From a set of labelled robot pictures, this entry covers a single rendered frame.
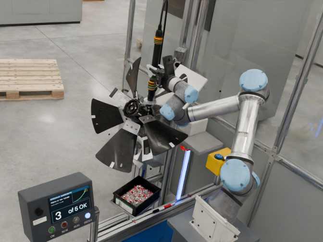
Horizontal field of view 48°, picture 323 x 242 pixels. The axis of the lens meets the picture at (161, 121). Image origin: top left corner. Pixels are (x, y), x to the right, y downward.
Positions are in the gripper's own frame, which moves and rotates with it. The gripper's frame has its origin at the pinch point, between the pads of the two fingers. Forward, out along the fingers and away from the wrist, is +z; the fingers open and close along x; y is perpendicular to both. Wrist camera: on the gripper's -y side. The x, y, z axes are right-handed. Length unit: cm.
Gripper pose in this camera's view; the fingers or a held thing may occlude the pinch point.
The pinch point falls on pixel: (152, 64)
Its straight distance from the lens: 194.2
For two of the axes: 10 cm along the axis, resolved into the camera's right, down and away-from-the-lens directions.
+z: -5.8, -4.8, 6.6
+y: -1.5, 8.6, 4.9
